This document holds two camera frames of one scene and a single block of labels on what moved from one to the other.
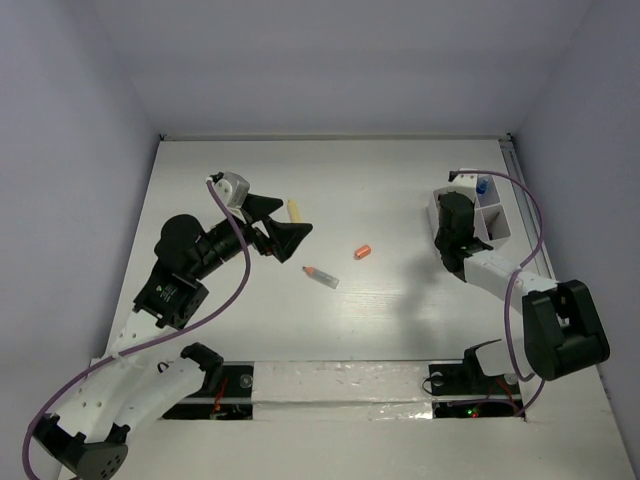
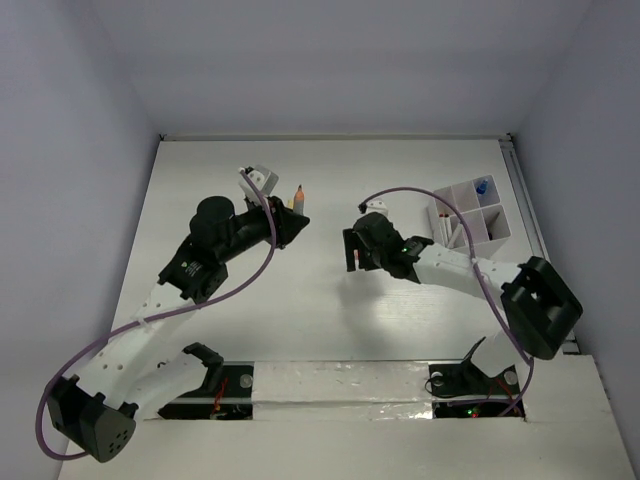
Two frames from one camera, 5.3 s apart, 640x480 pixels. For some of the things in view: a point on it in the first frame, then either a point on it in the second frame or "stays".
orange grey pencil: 320,277 to 299,199
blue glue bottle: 482,187 stays
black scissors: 490,222 stays
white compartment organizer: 490,223 stays
